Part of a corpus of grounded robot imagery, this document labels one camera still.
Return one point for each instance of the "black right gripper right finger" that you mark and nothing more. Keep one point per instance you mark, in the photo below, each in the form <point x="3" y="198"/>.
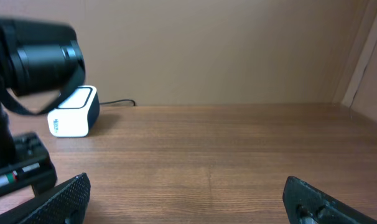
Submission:
<point x="307" y="204"/>

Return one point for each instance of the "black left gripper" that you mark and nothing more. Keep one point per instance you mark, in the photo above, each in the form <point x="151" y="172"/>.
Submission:
<point x="25" y="161"/>

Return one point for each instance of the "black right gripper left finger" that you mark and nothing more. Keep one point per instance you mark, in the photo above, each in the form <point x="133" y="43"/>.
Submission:
<point x="65" y="203"/>

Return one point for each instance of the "white barcode scanner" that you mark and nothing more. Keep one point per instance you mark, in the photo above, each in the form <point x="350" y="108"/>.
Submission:
<point x="76" y="115"/>

